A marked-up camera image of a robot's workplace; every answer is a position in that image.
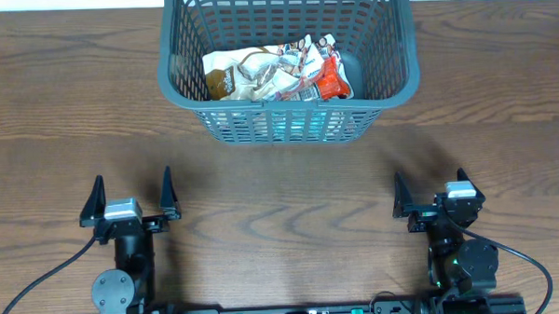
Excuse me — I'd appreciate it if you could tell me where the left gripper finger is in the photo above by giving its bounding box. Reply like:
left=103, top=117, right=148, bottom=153
left=160, top=167, right=181, bottom=215
left=79, top=175, right=106, bottom=221

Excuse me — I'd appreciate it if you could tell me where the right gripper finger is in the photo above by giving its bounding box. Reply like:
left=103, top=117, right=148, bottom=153
left=394, top=171, right=414, bottom=209
left=457, top=168, right=476, bottom=188

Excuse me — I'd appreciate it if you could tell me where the orange brown cracker package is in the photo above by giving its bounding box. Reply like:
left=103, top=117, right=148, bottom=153
left=306, top=34, right=354, bottom=102

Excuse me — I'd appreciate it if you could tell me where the cream pouch with label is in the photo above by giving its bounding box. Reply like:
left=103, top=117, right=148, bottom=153
left=201, top=34, right=316, bottom=104

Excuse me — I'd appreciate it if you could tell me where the white tissue pack bundle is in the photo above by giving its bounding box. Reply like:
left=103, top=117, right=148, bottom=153
left=279, top=43, right=324, bottom=102

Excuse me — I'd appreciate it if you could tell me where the teal small snack packet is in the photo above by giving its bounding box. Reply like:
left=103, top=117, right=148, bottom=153
left=270, top=110, right=327, bottom=143

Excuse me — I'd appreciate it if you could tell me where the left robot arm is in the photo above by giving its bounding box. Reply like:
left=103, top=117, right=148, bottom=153
left=79, top=168, right=181, bottom=314

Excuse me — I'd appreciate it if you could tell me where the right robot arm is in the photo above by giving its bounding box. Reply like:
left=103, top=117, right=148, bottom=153
left=392, top=170, right=498, bottom=314

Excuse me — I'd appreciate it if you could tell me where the grey plastic slotted basket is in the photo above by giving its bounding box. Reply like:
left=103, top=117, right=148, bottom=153
left=157, top=0, right=420, bottom=144

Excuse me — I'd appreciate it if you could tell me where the right black cable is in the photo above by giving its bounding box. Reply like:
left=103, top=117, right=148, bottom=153
left=443, top=212, right=555, bottom=314

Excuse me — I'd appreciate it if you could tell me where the black cable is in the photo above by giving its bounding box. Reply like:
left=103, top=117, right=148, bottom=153
left=443, top=212, right=555, bottom=314
left=0, top=235, right=101, bottom=314

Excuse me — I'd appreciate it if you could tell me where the left black cable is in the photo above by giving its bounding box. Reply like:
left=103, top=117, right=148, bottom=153
left=0, top=235, right=101, bottom=314

